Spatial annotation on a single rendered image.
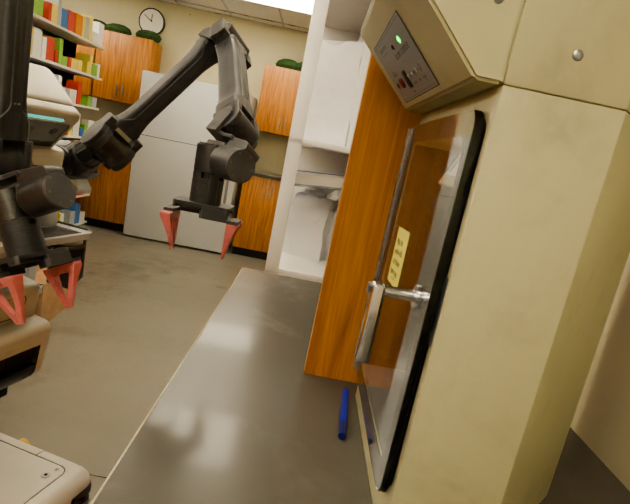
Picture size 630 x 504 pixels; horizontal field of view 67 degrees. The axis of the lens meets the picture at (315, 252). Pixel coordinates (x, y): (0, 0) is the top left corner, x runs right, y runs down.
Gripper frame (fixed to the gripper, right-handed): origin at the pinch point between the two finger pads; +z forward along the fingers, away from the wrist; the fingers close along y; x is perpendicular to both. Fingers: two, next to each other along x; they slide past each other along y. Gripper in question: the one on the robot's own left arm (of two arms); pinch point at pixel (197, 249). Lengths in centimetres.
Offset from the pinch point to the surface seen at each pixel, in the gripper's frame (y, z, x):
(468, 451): 39, 4, -46
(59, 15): -214, -94, 340
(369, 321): 27.3, -5.7, -41.2
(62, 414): -69, 109, 104
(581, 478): 66, 17, -26
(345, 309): 28.7, 3.4, -8.5
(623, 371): 76, 3, -13
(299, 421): 23.6, 16.7, -24.3
